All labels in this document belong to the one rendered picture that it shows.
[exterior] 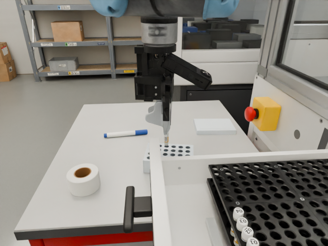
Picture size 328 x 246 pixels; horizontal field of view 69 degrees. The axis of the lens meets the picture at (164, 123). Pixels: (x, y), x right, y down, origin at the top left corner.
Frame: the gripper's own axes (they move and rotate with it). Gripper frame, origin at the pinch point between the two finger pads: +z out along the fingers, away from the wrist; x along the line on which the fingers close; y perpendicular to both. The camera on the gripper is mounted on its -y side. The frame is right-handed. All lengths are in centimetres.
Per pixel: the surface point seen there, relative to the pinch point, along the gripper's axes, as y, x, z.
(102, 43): 130, -315, 29
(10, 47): 291, -327, 40
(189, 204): -5.6, 21.7, 2.9
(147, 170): 4.8, 5.0, 9.7
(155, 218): -1.5, 33.3, -6.3
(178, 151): -2.8, -0.7, 7.0
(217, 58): -17, -55, -6
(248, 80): -32, -58, 4
